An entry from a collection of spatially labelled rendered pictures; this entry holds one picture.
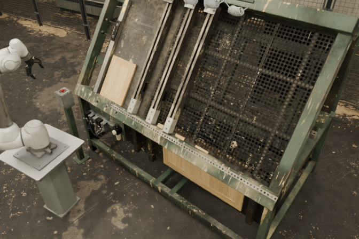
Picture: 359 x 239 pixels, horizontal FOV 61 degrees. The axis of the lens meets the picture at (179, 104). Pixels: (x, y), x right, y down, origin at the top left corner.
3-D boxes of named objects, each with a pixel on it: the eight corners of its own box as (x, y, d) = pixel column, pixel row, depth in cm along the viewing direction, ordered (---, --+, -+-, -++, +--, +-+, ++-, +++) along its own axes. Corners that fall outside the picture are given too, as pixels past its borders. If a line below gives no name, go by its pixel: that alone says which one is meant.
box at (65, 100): (58, 106, 304) (54, 91, 293) (68, 101, 311) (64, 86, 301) (65, 111, 298) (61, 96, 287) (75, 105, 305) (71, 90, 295)
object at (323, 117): (245, 97, 281) (259, 6, 231) (252, 90, 290) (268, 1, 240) (321, 128, 245) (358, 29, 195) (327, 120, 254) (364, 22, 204)
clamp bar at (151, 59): (130, 110, 277) (111, 108, 256) (177, -17, 261) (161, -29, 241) (138, 114, 271) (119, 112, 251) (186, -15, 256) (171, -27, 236)
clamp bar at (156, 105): (148, 120, 265) (130, 119, 244) (198, -12, 250) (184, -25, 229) (157, 125, 260) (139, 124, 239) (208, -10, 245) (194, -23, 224)
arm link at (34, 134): (51, 146, 248) (45, 126, 236) (26, 152, 242) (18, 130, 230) (49, 135, 260) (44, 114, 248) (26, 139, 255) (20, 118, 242)
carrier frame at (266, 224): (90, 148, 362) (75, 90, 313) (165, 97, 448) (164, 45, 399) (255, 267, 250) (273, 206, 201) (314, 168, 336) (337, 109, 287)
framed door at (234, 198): (164, 161, 311) (163, 162, 310) (163, 120, 279) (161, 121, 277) (242, 209, 265) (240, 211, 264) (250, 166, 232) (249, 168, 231)
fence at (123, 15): (95, 91, 302) (93, 91, 299) (128, -1, 290) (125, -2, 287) (99, 93, 300) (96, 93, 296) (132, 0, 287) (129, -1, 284)
